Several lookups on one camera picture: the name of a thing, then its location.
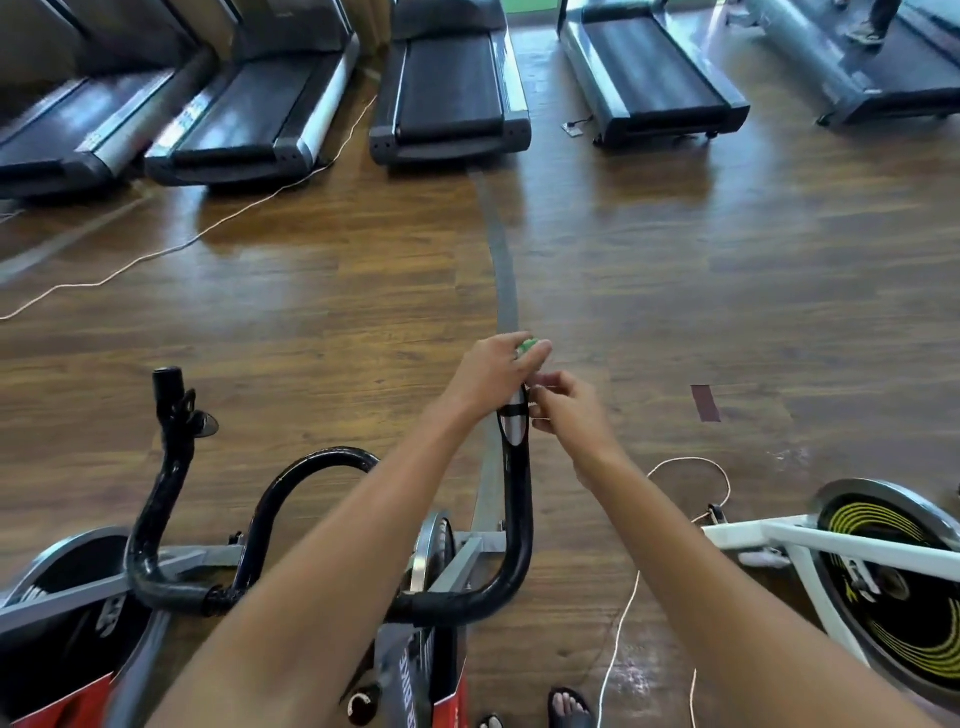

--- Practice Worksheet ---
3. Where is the thin white cable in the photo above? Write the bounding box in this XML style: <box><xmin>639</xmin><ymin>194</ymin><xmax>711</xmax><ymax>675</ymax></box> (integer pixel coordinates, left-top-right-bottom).
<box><xmin>597</xmin><ymin>456</ymin><xmax>734</xmax><ymax>728</ymax></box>

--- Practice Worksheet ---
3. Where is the white bike with yellow flywheel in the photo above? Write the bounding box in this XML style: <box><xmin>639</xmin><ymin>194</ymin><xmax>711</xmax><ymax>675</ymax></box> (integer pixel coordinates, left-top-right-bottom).
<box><xmin>702</xmin><ymin>477</ymin><xmax>960</xmax><ymax>714</ymax></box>

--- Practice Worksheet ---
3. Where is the person's left forearm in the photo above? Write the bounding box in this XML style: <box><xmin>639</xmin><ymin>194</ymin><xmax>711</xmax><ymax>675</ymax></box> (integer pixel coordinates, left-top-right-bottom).
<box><xmin>150</xmin><ymin>402</ymin><xmax>497</xmax><ymax>728</ymax></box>

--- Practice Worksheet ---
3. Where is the white floor cable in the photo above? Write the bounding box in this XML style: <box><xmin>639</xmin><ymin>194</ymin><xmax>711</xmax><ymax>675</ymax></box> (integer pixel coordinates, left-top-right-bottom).
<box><xmin>0</xmin><ymin>90</ymin><xmax>377</xmax><ymax>321</ymax></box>

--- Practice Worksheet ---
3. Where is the person's left hand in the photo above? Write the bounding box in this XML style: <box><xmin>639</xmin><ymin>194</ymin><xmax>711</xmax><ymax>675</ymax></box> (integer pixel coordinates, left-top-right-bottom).
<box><xmin>442</xmin><ymin>331</ymin><xmax>554</xmax><ymax>429</ymax></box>

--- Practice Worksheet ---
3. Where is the person's right forearm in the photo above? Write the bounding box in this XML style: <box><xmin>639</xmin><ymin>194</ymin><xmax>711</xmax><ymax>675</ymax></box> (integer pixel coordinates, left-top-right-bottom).
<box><xmin>577</xmin><ymin>447</ymin><xmax>939</xmax><ymax>728</ymax></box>

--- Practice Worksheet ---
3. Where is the person's right hand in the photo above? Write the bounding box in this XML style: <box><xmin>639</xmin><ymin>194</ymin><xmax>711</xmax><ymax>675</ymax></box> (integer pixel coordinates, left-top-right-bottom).
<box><xmin>528</xmin><ymin>370</ymin><xmax>632</xmax><ymax>482</ymax></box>

